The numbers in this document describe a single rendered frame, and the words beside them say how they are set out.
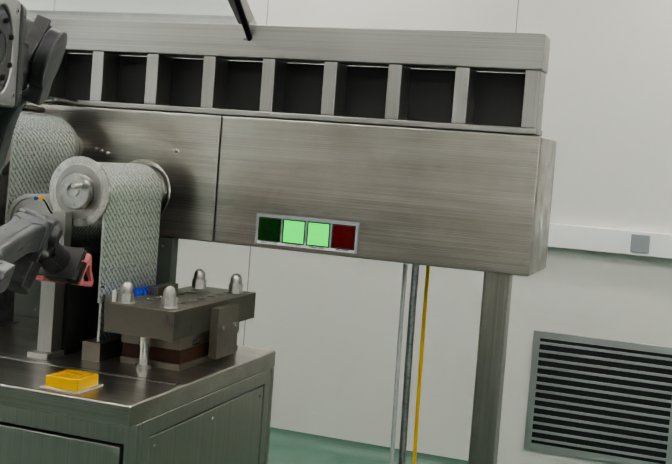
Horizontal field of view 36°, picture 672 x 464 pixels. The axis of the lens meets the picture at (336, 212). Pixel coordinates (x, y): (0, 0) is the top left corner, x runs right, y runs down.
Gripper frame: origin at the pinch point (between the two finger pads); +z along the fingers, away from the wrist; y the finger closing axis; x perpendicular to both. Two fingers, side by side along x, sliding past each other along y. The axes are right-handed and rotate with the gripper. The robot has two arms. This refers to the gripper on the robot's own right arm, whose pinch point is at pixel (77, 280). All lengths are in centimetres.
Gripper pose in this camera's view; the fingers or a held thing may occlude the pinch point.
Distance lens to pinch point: 216.9
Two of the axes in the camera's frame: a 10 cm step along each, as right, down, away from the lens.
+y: 9.4, 0.9, -3.3
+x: 2.4, -8.7, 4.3
